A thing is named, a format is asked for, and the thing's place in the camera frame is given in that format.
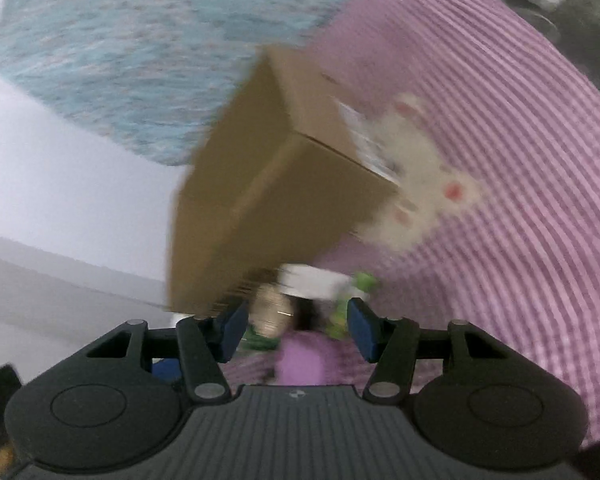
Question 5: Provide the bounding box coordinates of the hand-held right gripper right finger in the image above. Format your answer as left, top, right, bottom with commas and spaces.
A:
347, 297, 511, 403

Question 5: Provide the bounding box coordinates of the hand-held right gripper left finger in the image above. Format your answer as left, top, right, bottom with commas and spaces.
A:
82, 300, 251, 403

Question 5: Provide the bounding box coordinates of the green toy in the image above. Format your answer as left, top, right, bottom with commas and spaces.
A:
330, 270, 381, 338

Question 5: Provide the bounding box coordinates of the purple round lid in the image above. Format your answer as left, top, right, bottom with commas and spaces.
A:
275, 331, 348, 387

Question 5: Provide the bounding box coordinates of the brown cardboard box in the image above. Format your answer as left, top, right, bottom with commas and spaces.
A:
167, 45, 406, 317

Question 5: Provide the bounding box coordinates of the beige toy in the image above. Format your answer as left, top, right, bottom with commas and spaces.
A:
251, 282, 293, 339

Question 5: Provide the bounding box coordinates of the white rectangular object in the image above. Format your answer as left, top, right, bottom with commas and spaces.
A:
277, 264, 353, 302

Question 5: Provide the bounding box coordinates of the white plush bunny toy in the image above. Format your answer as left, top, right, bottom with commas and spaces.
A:
360, 92, 486, 256

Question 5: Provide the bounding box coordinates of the pink checked bedsheet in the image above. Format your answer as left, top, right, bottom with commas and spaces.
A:
220, 0, 600, 451

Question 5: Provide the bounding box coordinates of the blue floral cloth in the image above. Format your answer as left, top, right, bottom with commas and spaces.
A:
0, 0, 381, 167

